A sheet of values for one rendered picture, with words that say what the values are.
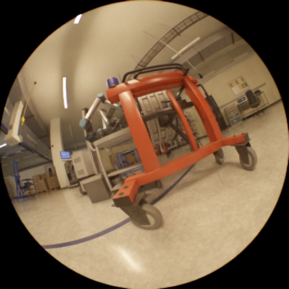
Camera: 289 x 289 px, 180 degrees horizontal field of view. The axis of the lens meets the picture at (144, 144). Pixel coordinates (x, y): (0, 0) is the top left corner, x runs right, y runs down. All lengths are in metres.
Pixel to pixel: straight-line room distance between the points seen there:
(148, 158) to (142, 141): 0.11
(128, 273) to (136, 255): 0.09
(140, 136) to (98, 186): 0.85
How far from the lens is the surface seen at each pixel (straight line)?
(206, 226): 0.46
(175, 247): 0.42
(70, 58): 4.18
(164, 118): 1.22
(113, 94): 0.76
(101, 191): 1.21
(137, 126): 0.59
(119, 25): 3.91
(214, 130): 0.79
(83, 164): 1.84
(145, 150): 0.56
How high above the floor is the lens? 0.37
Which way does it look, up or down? 6 degrees up
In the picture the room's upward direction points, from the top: 21 degrees counter-clockwise
